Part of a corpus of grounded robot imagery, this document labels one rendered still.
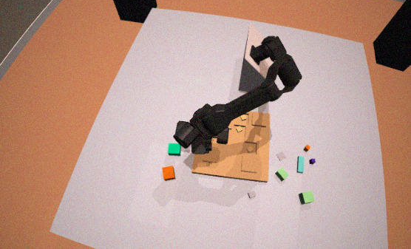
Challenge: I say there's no turquoise flat block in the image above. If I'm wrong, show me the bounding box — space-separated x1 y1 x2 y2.
296 156 305 173

